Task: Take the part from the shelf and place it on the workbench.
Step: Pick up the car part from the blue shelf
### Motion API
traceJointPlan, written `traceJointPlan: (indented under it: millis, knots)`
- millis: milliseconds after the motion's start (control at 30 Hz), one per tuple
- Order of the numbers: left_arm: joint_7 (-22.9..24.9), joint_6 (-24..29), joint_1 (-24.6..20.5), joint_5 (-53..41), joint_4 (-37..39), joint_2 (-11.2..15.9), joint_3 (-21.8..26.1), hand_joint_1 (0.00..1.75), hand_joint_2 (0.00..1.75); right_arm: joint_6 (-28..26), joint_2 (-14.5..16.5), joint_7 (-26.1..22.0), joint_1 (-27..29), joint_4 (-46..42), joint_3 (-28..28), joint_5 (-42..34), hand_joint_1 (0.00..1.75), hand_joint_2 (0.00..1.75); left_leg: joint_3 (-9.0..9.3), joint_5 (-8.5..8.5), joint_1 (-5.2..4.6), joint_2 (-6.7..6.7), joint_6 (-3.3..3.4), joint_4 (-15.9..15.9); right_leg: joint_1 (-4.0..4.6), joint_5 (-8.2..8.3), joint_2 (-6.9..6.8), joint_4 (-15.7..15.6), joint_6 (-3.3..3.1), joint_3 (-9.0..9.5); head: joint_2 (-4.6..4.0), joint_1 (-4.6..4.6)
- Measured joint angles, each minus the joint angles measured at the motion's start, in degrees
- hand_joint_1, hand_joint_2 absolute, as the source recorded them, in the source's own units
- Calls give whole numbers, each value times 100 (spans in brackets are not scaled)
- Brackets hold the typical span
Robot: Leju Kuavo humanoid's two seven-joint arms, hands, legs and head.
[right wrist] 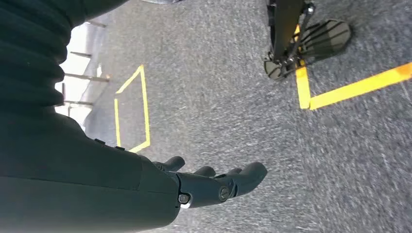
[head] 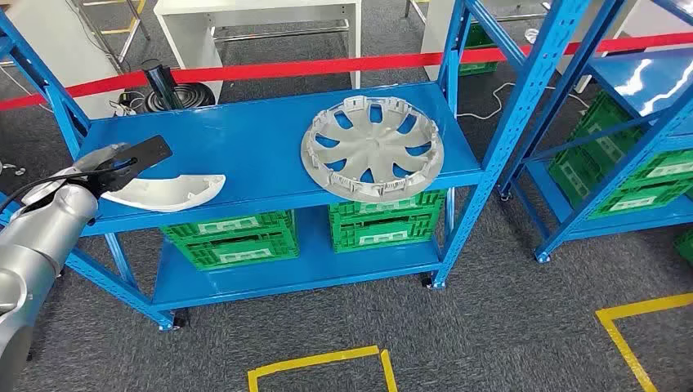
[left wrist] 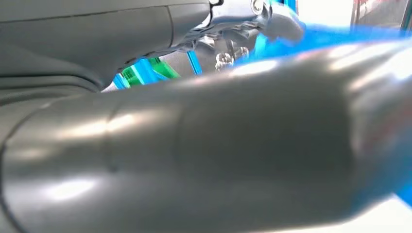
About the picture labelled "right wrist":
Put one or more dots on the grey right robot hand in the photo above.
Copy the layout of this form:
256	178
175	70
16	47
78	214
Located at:
80	186

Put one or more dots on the yellow floor tape square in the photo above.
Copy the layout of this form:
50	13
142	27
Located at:
145	106
354	89

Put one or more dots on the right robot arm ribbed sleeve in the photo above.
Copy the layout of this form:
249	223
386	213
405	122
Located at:
25	48

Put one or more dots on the black robot leg with foot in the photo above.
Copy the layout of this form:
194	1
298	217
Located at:
286	25

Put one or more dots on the steel frame table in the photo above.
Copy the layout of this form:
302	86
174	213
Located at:
83	77

